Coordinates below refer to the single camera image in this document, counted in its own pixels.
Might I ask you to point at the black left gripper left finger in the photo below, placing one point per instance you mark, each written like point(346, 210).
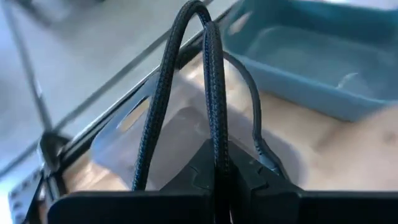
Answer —
point(199, 174)

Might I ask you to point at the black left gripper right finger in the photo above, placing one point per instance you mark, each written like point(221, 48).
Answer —
point(255, 177)

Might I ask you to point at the clear plastic bin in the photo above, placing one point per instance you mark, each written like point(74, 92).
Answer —
point(186, 130)

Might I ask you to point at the teal plastic bin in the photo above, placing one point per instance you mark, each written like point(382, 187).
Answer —
point(311, 46)

